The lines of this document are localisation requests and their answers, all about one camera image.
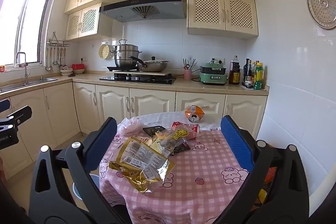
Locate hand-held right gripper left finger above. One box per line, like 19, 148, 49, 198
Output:
29, 117, 132, 224

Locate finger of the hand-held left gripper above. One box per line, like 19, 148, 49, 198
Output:
0, 99, 11, 113
0, 106, 33, 135

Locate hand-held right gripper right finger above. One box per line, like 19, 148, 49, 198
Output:
210, 115, 309, 224

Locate clear plastic bag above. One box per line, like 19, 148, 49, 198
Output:
117, 117, 147, 136

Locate blue trash bin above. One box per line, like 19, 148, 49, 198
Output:
72, 173, 101, 203

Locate rubbish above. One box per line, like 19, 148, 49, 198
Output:
109, 137, 176, 193

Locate crushed orange can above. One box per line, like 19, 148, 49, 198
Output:
184, 105, 205, 123

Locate black snack wrapper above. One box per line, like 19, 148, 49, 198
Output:
142, 126, 164, 138

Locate dark brown snack wrapper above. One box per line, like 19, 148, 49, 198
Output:
172, 140, 191, 153

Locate red snack wrapper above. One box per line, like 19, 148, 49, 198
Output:
172, 121, 200, 135

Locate clear wrapper yellow print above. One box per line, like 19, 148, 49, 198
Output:
151, 126, 201, 156

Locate steel sink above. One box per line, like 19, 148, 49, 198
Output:
0, 76, 58, 93

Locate steel faucet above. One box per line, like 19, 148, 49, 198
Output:
15, 52, 30, 84

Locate cream lower cabinets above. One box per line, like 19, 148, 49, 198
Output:
0, 82, 268, 180

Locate orange bag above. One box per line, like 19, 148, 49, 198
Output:
259, 166, 277, 207

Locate green plastic bottle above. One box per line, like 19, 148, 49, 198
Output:
253, 62, 264, 90

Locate dark glass bottle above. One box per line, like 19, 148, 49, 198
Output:
243, 58, 251, 86
249, 60, 256, 88

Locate soy sauce bottle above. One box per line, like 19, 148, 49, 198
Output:
228, 55, 241, 85

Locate green electric cooker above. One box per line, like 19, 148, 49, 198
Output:
199, 57, 227, 86

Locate black gas stove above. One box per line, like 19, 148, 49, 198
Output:
99, 73, 177, 85

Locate black induction cooker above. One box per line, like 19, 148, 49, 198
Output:
106, 66, 139, 72

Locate hanging utensil rack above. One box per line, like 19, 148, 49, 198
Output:
46, 32, 71, 71

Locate pink utensil holder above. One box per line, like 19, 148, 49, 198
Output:
183, 57, 197, 81

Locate kitchen window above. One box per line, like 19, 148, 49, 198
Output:
0, 0, 57, 67

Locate cream steamer tray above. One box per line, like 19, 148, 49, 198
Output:
98, 43, 114, 60

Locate steel steamer pot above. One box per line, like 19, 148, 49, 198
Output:
110, 39, 143, 67

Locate steel wok with lid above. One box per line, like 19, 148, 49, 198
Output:
129, 55, 169, 72

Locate cream lattice door cabinet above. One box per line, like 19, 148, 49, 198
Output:
187, 0, 259, 39
65, 3, 113, 41

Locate range hood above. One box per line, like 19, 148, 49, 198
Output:
99, 0, 187, 23

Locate round steel steamer plate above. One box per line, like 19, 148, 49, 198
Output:
307, 0, 336, 29

